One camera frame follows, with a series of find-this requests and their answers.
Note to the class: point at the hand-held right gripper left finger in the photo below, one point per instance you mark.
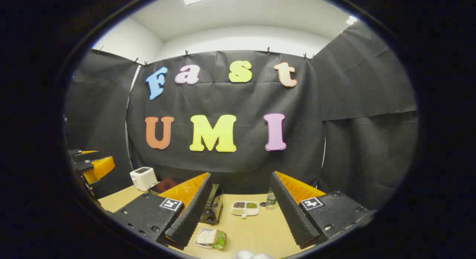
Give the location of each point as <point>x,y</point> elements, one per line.
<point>193,210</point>

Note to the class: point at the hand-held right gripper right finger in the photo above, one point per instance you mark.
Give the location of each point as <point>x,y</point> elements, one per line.
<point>292,210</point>

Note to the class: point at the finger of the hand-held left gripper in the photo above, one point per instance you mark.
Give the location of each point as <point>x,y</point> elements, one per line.
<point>87,156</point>
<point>97,169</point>

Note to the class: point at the black electric oven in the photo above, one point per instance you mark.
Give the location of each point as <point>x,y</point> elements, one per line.
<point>214,205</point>

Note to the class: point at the white bread lettuce sandwich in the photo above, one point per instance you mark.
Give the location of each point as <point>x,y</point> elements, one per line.
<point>208,236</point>

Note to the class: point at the clear plastic water bottle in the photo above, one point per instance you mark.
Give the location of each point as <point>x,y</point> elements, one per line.
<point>271,200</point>

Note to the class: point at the white rectangular plate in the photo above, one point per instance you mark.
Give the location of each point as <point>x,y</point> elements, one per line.
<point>202,246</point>

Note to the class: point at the white toaster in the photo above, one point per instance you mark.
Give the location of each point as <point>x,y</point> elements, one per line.
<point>143,178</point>

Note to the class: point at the white divided grain dish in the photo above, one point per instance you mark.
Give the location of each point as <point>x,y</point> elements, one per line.
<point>244,209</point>

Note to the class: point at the row of small cloth clips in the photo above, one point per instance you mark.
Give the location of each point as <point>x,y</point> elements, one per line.
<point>267,50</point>

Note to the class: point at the small ceiling light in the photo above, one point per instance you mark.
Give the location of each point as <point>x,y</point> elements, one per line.
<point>351,19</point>

